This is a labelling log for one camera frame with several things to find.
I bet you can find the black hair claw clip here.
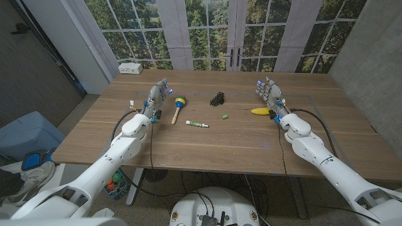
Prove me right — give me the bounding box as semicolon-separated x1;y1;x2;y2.
209;91;225;107

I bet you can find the colourful striped wooden maraca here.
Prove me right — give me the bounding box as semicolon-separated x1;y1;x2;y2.
171;94;187;126

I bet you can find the metal table leg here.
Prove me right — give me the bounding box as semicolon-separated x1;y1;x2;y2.
125;168;144;207
288;175;308;220

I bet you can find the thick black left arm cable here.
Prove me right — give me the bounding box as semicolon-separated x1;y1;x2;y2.
111;109;182;199

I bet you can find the black door handle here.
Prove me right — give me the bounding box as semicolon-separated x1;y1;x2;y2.
11;22;31;35

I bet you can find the grey white sneaker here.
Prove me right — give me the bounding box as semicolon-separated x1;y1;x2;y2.
1;161;57;207

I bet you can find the thin black left wrist cable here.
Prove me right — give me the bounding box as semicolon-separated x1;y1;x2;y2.
149;121;155;170

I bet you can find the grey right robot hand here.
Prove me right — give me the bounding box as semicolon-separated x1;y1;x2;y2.
255;77;290;120

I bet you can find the blue grey storage bin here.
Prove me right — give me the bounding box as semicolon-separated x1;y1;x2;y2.
0;111;67;163

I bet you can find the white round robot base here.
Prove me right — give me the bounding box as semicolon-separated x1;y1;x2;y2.
169;186;261;226

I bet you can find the white robot torso edge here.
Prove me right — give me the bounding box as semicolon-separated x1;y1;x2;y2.
0;217;129;226

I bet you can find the black round floor fan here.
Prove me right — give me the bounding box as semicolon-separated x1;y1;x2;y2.
143;168;170;183

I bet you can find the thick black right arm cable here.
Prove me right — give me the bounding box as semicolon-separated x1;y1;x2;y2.
290;108;339;158

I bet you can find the white green chisel marker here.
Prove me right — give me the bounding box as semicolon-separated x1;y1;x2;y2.
185;120;209;128

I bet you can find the white power strip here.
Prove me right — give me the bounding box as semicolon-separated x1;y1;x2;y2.
117;62;144;75

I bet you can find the teal toy basket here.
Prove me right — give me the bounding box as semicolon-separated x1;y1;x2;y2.
103;170;130;200

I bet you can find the printed window forest backdrop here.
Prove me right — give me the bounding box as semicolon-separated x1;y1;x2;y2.
65;0;368;75

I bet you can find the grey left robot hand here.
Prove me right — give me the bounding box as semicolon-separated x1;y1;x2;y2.
140;78;173;122

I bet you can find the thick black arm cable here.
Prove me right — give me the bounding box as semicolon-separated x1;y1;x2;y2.
111;109;182;199
290;108;339;158

